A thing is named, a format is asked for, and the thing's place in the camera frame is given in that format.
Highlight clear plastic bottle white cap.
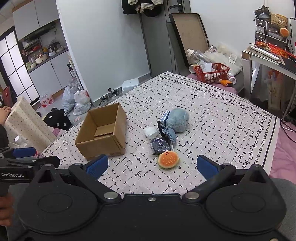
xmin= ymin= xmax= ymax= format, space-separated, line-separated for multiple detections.
xmin=186 ymin=49 xmax=212 ymax=64

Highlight water bottle pack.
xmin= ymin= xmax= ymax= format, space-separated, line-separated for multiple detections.
xmin=40 ymin=93 xmax=54 ymax=108

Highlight red plastic basket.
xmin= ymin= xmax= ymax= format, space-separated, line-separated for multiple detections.
xmin=193 ymin=63 xmax=230 ymax=84

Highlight orange burger plush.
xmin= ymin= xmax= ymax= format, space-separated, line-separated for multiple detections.
xmin=158 ymin=151 xmax=180 ymax=169

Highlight dark sequin pouch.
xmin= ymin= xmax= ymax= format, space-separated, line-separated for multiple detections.
xmin=151 ymin=138 xmax=171 ymax=155

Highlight blue fish plush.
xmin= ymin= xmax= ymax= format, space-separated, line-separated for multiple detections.
xmin=157 ymin=121 xmax=177 ymax=145

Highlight white kitchen cabinet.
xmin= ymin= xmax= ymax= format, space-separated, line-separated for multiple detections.
xmin=28 ymin=49 xmax=72 ymax=96

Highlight hanging dark clothes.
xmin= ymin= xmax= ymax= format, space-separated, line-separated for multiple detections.
xmin=121 ymin=0 xmax=164 ymax=18

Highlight blue round plush toy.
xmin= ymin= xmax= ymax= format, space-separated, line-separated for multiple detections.
xmin=166 ymin=108 xmax=189 ymax=133

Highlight white plastic bag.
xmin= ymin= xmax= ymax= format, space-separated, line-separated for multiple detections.
xmin=73 ymin=88 xmax=91 ymax=115

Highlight brown cardboard box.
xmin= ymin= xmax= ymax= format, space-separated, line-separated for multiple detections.
xmin=75 ymin=103 xmax=126 ymax=161

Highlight white side table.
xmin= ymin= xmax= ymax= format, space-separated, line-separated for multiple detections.
xmin=241 ymin=45 xmax=296 ymax=117

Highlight white soft ball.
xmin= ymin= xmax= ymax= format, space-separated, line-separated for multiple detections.
xmin=144 ymin=126 xmax=159 ymax=140

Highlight dotted cream tablecloth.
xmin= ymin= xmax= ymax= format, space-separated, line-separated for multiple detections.
xmin=4 ymin=96 xmax=57 ymax=153

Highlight person's left hand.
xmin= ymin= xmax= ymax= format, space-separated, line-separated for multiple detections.
xmin=0 ymin=193 xmax=14 ymax=227

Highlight brown framed board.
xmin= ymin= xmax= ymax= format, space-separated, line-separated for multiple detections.
xmin=169 ymin=13 xmax=210 ymax=67

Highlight grey plastic bag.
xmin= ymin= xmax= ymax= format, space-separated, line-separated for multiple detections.
xmin=62 ymin=86 xmax=77 ymax=114

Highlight small drawer organizer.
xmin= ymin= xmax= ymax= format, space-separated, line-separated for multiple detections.
xmin=255 ymin=19 xmax=287 ymax=49

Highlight white foam box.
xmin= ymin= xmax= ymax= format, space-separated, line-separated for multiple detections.
xmin=121 ymin=78 xmax=139 ymax=95

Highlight blue tissue pack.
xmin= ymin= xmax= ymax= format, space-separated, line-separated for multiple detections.
xmin=160 ymin=110 xmax=170 ymax=124

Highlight orange small bottle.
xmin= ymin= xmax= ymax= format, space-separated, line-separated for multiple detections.
xmin=220 ymin=80 xmax=233 ymax=87

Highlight grey door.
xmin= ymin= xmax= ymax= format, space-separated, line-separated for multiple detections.
xmin=139 ymin=1 xmax=191 ymax=77

